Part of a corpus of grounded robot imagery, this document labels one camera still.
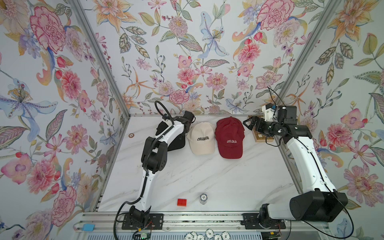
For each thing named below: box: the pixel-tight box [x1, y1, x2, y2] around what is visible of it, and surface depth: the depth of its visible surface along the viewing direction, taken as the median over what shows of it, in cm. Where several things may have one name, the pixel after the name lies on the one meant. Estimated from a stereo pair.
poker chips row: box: [184, 228, 231, 240], surface depth 72 cm
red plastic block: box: [177, 198, 188, 207], surface depth 81 cm
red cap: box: [215, 116, 245, 159], surface depth 100 cm
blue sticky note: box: [82, 223, 96, 232], surface depth 74 cm
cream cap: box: [186, 122, 216, 155], surface depth 103 cm
